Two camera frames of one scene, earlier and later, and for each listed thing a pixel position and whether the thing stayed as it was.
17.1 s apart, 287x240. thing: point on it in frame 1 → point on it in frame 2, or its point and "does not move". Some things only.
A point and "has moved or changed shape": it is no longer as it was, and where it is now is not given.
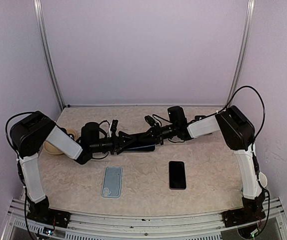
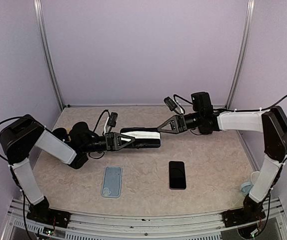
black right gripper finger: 146,137 → 174,126
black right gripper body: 159,134 → 182,123
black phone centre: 177,174 does not move
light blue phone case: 111,182 does not move
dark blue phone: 151,148 has moved or changed shape
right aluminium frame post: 243,47 does not move
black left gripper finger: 124,138 does not move
